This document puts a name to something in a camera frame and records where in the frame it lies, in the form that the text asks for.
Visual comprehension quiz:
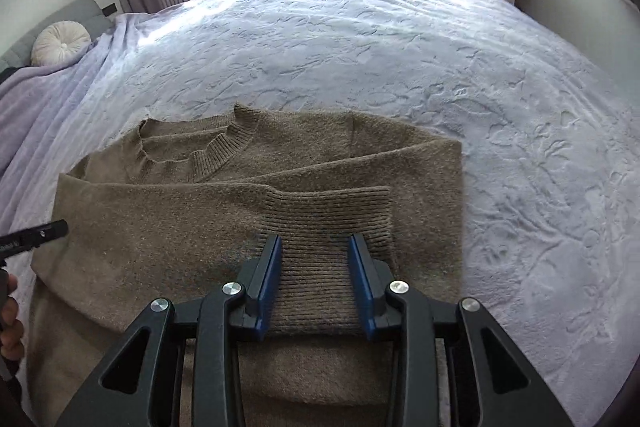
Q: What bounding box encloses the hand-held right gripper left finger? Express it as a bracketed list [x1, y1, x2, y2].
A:
[55, 234, 284, 427]

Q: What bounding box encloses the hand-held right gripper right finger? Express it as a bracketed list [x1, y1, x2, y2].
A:
[347, 233, 576, 427]

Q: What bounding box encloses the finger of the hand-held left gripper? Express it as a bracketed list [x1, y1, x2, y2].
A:
[0, 219, 70, 259]

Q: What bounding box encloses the brown knitted sweater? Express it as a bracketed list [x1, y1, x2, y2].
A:
[25, 103, 464, 427]

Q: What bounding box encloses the person's left hand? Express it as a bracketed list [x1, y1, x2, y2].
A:
[0, 276, 26, 361]

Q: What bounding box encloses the round white cushion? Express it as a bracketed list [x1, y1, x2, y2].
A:
[31, 21, 93, 68]

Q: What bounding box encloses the lavender embossed bed blanket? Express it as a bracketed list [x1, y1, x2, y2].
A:
[0, 0, 640, 427]

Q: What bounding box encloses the grey padded headboard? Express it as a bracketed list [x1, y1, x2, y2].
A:
[0, 0, 119, 74]

